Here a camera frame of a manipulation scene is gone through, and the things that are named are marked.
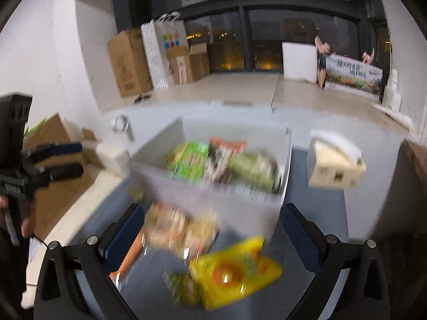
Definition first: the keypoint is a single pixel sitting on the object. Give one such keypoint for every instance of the black scissors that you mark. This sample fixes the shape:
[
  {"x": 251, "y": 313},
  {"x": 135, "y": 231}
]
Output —
[{"x": 141, "y": 98}]

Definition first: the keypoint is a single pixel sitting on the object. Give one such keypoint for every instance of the green seaweed snack bag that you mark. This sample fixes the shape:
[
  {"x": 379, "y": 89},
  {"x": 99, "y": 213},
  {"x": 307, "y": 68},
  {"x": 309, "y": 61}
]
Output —
[{"x": 187, "y": 161}]

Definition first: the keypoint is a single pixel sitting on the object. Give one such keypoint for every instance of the tall brown cardboard box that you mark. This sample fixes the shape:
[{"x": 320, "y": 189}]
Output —
[{"x": 129, "y": 65}]

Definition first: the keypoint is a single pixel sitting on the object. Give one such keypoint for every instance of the white polka dot gift bag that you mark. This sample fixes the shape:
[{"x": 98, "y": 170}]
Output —
[{"x": 158, "y": 36}]

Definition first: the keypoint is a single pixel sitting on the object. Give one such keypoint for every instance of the open small cardboard box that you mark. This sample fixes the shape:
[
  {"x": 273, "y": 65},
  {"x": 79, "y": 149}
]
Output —
[{"x": 189, "y": 65}]

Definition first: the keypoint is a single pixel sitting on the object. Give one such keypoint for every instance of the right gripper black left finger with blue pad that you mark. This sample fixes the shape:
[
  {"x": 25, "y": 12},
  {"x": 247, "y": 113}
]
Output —
[{"x": 59, "y": 295}]

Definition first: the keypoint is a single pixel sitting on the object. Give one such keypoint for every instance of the brown cardboard box at left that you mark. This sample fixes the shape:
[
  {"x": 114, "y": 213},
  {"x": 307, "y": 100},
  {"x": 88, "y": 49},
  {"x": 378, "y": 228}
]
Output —
[{"x": 54, "y": 200}]

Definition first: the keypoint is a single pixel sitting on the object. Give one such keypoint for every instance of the clear tape roll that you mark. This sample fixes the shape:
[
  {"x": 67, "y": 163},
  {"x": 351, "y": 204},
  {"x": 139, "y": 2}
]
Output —
[{"x": 120, "y": 124}]

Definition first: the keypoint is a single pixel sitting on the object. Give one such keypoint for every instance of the wooden side table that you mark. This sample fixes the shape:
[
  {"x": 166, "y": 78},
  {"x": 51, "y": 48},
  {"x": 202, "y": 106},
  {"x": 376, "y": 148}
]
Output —
[{"x": 417, "y": 155}]

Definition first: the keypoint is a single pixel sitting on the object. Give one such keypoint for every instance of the person's left hand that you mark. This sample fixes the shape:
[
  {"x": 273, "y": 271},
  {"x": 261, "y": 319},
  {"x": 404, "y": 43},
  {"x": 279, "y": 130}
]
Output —
[{"x": 29, "y": 223}]

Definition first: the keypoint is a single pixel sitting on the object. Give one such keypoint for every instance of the landscape printed banner board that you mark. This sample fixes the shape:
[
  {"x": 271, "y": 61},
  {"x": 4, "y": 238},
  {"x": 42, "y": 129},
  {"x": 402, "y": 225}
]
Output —
[{"x": 345, "y": 73}]

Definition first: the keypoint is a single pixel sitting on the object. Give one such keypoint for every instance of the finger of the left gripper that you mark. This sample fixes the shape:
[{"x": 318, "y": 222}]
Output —
[
  {"x": 56, "y": 149},
  {"x": 56, "y": 173}
]

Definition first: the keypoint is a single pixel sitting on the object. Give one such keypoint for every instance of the rice cracker pack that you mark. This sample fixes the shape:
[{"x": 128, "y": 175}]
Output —
[{"x": 171, "y": 229}]

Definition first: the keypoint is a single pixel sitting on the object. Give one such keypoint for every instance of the white bottle by wall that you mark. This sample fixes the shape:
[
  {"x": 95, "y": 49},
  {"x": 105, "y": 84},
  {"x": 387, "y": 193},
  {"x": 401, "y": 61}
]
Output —
[{"x": 391, "y": 97}]

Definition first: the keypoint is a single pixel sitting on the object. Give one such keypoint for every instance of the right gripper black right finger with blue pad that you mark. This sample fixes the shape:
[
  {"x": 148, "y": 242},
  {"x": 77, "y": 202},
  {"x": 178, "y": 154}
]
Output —
[{"x": 365, "y": 294}]

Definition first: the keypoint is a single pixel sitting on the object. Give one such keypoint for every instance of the yellow sunflower seed bag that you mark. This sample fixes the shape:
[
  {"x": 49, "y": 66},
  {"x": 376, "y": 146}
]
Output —
[{"x": 233, "y": 273}]

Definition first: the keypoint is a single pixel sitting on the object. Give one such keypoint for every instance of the beige tissue pack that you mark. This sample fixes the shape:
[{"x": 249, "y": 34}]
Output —
[{"x": 333, "y": 161}]

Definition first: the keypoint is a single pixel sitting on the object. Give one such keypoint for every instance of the beige orange snack packet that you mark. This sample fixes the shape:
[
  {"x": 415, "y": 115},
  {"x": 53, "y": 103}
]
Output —
[{"x": 131, "y": 256}]

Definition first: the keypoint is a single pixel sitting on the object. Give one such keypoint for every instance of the white foam board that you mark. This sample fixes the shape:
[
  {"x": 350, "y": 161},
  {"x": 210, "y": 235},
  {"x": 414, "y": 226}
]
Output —
[{"x": 299, "y": 62}]

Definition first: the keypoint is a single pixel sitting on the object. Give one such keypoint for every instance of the white storage bin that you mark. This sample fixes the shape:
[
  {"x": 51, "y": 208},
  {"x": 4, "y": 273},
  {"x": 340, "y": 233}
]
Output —
[{"x": 244, "y": 181}]

